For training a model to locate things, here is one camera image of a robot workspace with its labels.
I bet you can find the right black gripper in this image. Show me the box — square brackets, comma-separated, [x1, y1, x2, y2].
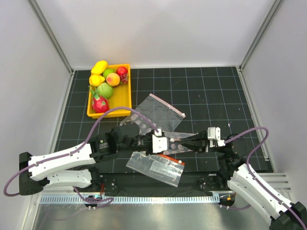
[175, 129, 224, 153]

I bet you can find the pink polka dot zip bag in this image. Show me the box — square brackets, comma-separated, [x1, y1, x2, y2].
[164, 131, 195, 155]

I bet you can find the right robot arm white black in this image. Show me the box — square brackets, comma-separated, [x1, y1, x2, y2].
[176, 127, 307, 230]

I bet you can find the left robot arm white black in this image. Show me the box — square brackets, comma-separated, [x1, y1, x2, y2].
[19, 122, 161, 196]

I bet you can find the clear bag pink zipper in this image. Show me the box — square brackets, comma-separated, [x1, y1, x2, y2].
[120, 94, 186, 135]

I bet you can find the clear bag orange zipper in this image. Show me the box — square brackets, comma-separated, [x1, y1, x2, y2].
[126, 151, 185, 187]

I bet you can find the black grid cutting mat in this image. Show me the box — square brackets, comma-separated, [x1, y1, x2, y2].
[54, 67, 272, 173]

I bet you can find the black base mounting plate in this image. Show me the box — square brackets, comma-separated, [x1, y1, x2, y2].
[100, 172, 232, 197]

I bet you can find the red dragon fruit toy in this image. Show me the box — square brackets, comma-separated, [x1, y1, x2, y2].
[90, 89, 110, 113]

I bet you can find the green cabbage toy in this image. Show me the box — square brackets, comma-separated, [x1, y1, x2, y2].
[96, 82, 113, 99]

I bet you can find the dark red grapes toy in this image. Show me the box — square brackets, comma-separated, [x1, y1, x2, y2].
[120, 73, 129, 84]

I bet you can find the orange peach toy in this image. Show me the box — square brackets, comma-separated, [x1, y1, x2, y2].
[106, 73, 120, 87]

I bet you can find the red apple toy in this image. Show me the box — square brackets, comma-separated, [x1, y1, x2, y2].
[116, 66, 128, 76]

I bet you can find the yellow lemon toy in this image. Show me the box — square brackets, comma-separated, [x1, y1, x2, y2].
[89, 75, 105, 87]

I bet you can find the green lime toy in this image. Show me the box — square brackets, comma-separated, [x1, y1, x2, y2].
[103, 68, 116, 78]

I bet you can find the yellow mango toy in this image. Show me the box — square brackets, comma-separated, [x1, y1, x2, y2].
[91, 60, 108, 75]

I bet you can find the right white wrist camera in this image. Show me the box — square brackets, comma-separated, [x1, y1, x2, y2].
[207, 127, 225, 148]

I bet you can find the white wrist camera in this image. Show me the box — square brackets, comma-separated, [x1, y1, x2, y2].
[207, 127, 225, 148]
[152, 128, 169, 154]

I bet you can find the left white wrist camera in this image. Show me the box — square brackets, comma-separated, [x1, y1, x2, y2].
[152, 128, 169, 154]

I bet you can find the slotted white cable duct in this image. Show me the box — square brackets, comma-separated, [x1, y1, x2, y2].
[39, 194, 220, 205]

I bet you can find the right aluminium frame post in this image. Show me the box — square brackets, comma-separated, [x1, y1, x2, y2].
[239, 0, 284, 71]

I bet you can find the aluminium frame post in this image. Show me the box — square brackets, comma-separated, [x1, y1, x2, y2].
[239, 0, 284, 71]
[27, 0, 73, 75]

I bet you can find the left aluminium frame post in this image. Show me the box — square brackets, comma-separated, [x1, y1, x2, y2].
[27, 0, 73, 75]

